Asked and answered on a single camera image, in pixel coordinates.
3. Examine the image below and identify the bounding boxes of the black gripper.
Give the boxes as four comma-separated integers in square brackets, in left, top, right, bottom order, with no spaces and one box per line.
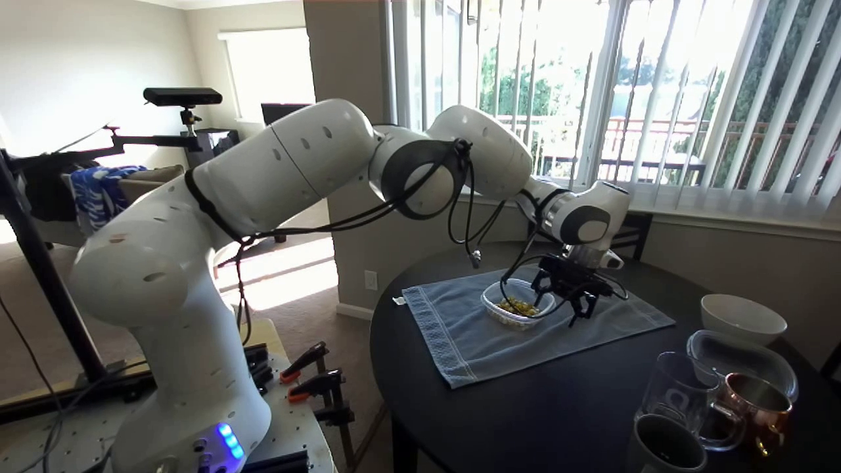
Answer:
[530,256,612,328]

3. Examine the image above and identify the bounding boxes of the clear plastic candy bowl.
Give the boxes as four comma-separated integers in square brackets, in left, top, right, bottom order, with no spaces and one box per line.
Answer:
[481,278,560,332]

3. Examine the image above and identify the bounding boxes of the yellow candies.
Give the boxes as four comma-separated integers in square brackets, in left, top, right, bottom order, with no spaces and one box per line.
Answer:
[502,299,539,317]

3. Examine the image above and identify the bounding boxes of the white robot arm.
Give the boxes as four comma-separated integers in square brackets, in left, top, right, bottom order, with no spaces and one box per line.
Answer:
[71,98,630,473]

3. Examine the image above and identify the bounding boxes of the light blue towel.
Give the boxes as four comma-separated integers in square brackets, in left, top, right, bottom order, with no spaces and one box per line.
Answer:
[401,268,673,388]

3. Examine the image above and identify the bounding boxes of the white ceramic bowl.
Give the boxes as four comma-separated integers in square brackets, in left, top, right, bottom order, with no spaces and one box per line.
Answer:
[700,294,788,345]

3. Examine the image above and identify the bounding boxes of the round black table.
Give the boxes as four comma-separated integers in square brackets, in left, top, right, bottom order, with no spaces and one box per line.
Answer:
[370,249,841,473]

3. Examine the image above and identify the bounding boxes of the clear glass jar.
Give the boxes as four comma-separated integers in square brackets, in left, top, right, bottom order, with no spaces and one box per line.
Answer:
[639,350,743,451]

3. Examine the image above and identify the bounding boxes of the grey ceramic mug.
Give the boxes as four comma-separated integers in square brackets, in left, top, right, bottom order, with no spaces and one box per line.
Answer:
[625,412,707,473]

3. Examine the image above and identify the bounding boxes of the copper coloured mug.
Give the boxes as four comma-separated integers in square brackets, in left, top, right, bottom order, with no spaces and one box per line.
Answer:
[718,373,794,458]

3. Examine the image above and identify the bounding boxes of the white vertical window blinds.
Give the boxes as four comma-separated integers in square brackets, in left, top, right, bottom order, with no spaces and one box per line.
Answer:
[386,0,841,203]

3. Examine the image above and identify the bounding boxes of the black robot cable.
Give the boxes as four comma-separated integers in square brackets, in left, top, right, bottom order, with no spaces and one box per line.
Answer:
[182,139,563,317]

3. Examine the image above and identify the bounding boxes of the red handled clamp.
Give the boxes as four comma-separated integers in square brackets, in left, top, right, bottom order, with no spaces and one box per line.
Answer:
[278,341,343,409]

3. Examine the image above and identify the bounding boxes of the black camera on tripod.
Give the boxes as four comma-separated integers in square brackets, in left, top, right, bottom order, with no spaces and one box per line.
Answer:
[110,88,224,149]

